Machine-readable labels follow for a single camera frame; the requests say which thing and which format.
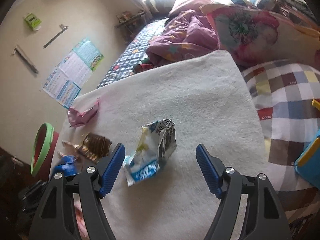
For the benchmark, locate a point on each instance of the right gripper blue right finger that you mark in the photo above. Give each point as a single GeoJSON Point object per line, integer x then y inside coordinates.
{"type": "Point", "coordinates": [210, 173]}

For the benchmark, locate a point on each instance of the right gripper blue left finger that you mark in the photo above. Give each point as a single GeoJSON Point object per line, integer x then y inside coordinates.
{"type": "Point", "coordinates": [112, 164]}

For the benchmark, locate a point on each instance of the dark blue snack wrapper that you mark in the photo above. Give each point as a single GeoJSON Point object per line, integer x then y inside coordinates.
{"type": "Point", "coordinates": [67, 165]}

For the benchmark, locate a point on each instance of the white blue snack bag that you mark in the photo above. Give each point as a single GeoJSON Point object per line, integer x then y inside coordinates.
{"type": "Point", "coordinates": [157, 143]}

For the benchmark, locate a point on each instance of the red bin green rim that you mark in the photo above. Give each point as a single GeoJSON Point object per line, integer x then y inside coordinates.
{"type": "Point", "coordinates": [43, 150]}

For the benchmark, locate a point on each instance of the pink crumpled wrapper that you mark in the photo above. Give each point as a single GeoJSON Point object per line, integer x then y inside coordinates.
{"type": "Point", "coordinates": [77, 118]}

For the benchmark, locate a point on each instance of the white towel mat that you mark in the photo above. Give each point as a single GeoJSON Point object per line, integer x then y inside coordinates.
{"type": "Point", "coordinates": [209, 103]}

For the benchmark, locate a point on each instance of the blue yellow toy box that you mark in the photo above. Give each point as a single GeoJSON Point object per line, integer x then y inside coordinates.
{"type": "Point", "coordinates": [307, 164]}

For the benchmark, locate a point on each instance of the blue learning chart poster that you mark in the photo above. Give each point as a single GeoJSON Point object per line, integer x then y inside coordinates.
{"type": "Point", "coordinates": [59, 87]}

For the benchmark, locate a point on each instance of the checkered patchwork blanket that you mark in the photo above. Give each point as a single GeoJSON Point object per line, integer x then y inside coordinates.
{"type": "Point", "coordinates": [282, 93]}

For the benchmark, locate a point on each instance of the white learning chart poster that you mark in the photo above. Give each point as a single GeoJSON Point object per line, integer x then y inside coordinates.
{"type": "Point", "coordinates": [75, 69]}

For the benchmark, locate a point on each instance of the green number chart poster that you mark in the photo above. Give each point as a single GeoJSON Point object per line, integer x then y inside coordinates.
{"type": "Point", "coordinates": [87, 51]}

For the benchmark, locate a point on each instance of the blue plaid bed sheet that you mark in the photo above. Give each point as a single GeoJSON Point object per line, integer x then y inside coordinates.
{"type": "Point", "coordinates": [134, 53]}

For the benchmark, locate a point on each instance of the purple pink quilt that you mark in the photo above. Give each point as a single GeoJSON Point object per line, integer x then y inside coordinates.
{"type": "Point", "coordinates": [186, 35]}

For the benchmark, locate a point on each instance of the floral pink blanket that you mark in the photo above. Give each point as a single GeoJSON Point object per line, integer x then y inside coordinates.
{"type": "Point", "coordinates": [254, 36]}

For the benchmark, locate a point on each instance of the small cluttered side table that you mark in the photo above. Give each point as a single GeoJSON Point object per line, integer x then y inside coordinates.
{"type": "Point", "coordinates": [130, 28]}

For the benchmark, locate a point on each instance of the blue plaid pillow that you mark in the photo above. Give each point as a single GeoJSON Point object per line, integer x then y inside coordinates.
{"type": "Point", "coordinates": [253, 4]}

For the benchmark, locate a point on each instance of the wooden headboard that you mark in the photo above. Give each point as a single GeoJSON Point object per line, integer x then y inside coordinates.
{"type": "Point", "coordinates": [297, 12]}

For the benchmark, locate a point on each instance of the metal wall bracket bar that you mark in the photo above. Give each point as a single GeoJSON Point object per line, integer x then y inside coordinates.
{"type": "Point", "coordinates": [63, 29]}

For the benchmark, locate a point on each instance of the green box on wall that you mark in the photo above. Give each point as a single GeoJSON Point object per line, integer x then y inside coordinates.
{"type": "Point", "coordinates": [33, 22]}

